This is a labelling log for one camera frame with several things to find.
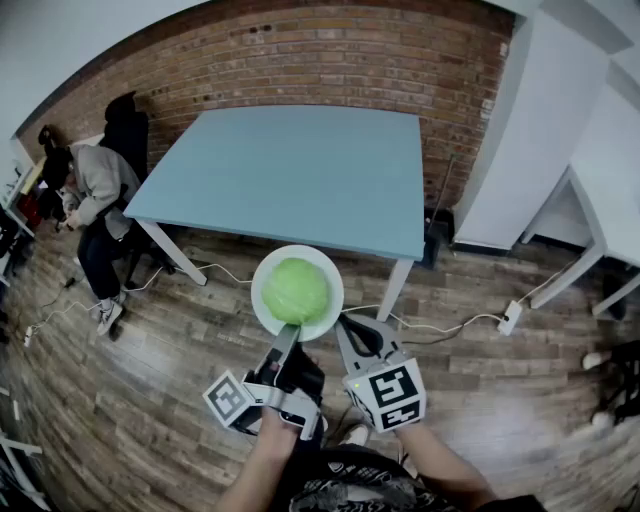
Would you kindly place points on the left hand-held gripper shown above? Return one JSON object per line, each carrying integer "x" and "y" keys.
{"x": 295, "y": 400}

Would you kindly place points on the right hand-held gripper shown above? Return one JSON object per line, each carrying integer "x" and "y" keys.
{"x": 390, "y": 395}

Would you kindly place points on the green cabbage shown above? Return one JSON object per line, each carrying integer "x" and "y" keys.
{"x": 296, "y": 291}

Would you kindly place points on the white round plate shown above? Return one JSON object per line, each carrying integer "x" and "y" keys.
{"x": 332, "y": 280}

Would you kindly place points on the person's right forearm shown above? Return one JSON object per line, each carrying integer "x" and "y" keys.
{"x": 440, "y": 470}

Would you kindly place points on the person's left forearm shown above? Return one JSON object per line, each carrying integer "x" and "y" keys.
{"x": 260, "y": 470}

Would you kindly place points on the light blue table top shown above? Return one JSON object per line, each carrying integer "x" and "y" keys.
{"x": 280, "y": 175}

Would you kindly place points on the person's white shoe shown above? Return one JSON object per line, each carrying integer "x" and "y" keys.
{"x": 357, "y": 435}

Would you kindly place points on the black box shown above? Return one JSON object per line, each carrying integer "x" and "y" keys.
{"x": 439, "y": 235}

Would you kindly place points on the person's black patterned shirt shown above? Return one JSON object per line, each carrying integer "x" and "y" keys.
{"x": 360, "y": 485}

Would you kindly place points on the white power strip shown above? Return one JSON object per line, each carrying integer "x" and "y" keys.
{"x": 510, "y": 317}

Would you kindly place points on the black office chair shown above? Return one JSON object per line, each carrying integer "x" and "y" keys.
{"x": 127, "y": 135}

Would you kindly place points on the white desk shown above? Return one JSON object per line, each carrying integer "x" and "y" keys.
{"x": 607, "y": 200}

